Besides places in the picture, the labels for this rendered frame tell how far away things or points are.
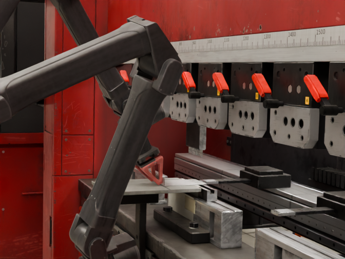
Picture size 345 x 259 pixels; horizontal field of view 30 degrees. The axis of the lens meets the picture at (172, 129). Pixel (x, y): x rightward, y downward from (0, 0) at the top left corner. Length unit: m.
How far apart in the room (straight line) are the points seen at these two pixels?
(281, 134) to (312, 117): 0.11
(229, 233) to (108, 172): 0.48
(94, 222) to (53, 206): 1.35
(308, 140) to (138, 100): 0.33
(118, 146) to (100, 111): 1.36
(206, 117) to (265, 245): 0.39
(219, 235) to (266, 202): 0.33
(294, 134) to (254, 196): 0.75
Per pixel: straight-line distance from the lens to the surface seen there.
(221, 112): 1.59
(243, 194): 2.07
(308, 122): 1.24
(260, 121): 1.41
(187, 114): 1.78
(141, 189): 1.72
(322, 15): 1.22
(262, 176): 1.88
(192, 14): 1.78
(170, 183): 1.82
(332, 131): 1.17
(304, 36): 1.27
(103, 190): 1.28
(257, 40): 1.43
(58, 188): 2.62
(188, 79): 1.70
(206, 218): 1.72
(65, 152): 2.61
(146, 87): 1.24
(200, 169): 2.38
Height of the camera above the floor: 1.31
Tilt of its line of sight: 5 degrees down
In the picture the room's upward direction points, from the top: 1 degrees clockwise
